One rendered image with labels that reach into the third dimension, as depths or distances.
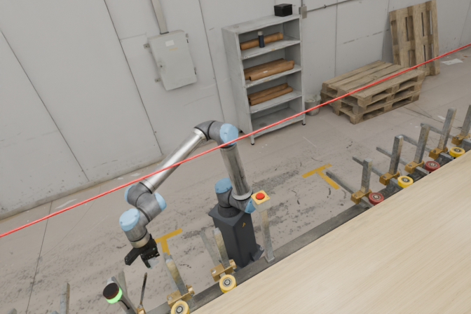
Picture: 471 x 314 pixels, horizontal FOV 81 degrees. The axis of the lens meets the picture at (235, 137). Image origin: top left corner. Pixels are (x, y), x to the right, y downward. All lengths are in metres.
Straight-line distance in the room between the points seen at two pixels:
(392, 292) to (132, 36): 3.23
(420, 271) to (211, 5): 3.21
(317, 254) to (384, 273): 0.31
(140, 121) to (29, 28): 1.47
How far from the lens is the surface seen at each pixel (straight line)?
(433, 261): 1.70
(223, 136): 1.56
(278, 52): 4.17
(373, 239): 1.70
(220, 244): 1.48
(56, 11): 3.53
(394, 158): 2.06
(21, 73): 3.70
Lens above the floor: 2.22
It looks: 32 degrees down
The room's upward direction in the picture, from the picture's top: 11 degrees counter-clockwise
